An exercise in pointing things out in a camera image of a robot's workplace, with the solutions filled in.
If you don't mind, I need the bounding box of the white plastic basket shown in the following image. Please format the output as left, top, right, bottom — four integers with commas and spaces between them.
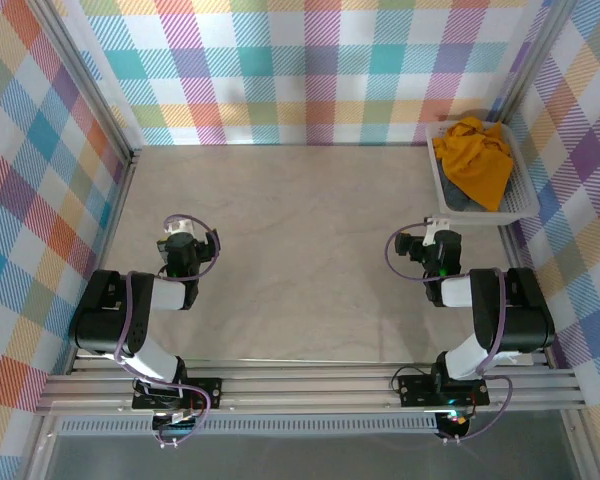
424, 119, 541, 227

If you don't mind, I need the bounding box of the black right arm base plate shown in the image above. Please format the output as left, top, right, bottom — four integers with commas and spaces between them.
397, 373, 491, 409

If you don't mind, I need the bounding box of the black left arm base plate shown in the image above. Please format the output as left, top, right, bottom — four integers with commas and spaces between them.
132, 377, 224, 411

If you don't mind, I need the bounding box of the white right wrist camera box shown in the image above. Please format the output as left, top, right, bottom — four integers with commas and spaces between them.
423, 215, 452, 247

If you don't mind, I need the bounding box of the yellow t-shirt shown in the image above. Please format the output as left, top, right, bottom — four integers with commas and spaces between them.
432, 115, 514, 212

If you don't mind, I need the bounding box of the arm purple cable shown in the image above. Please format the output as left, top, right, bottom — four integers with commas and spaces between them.
113, 213, 222, 449
384, 223, 515, 444

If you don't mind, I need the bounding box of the base wiring bundle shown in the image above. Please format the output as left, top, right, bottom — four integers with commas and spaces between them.
435, 408, 475, 437
151, 408, 204, 437

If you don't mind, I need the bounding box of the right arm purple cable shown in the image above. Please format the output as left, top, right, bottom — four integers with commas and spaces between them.
384, 223, 515, 444

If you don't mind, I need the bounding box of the grey-blue t-shirt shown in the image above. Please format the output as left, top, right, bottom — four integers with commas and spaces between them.
440, 122, 509, 214

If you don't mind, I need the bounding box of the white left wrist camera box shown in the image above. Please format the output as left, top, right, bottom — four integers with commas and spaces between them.
162, 214, 195, 237

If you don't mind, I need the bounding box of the grey slotted cable duct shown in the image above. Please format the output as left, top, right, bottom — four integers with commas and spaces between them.
57, 417, 441, 436

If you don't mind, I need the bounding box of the aluminium frame post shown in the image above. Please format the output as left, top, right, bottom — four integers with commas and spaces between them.
494, 0, 576, 126
29, 0, 142, 161

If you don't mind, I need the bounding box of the aluminium mounting rail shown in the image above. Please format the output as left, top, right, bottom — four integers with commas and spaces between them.
34, 357, 589, 416

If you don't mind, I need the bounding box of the right base wiring bundle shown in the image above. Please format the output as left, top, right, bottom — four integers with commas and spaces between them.
435, 408, 475, 437

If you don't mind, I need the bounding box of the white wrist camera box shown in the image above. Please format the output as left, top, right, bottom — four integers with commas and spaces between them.
162, 214, 195, 237
423, 215, 452, 247

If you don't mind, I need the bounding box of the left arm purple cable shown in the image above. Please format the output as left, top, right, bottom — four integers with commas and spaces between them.
113, 213, 222, 449

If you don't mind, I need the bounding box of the left base wiring bundle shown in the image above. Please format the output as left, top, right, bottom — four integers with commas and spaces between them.
151, 408, 204, 437

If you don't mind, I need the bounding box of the aluminium lower frame bar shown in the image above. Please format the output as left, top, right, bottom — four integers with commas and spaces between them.
559, 407, 600, 480
22, 414, 61, 480

